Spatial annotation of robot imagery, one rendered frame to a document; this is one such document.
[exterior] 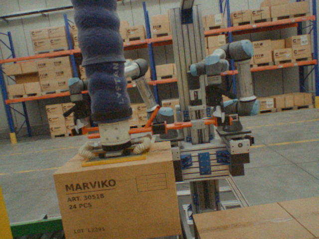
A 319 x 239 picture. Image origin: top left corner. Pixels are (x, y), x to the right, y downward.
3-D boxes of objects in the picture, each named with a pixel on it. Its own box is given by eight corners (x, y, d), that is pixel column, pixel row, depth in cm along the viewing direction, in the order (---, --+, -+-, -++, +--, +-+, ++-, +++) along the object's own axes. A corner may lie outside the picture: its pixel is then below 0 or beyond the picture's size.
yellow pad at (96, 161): (81, 167, 125) (79, 158, 124) (87, 161, 135) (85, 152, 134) (146, 160, 123) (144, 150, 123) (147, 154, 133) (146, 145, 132)
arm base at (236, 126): (220, 128, 196) (219, 116, 194) (239, 126, 195) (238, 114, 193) (224, 132, 181) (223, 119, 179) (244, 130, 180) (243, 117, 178)
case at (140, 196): (67, 247, 125) (52, 174, 120) (89, 207, 165) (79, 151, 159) (182, 234, 123) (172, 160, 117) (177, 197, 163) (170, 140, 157)
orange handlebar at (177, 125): (68, 143, 135) (66, 137, 134) (85, 132, 165) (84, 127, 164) (234, 123, 131) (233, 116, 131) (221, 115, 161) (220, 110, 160)
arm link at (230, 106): (226, 115, 195) (225, 99, 193) (243, 115, 186) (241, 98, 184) (220, 118, 185) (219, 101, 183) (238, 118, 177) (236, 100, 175)
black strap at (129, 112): (86, 122, 124) (85, 115, 124) (98, 116, 147) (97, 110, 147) (129, 117, 123) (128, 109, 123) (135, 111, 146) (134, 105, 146)
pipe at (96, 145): (81, 159, 126) (79, 149, 125) (94, 147, 151) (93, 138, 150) (145, 152, 125) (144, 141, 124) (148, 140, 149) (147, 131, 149)
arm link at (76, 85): (81, 76, 158) (69, 77, 153) (84, 93, 159) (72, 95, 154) (78, 77, 164) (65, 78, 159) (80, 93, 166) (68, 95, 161)
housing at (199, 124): (192, 130, 132) (191, 122, 131) (191, 127, 139) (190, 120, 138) (205, 128, 132) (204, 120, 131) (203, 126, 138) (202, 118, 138)
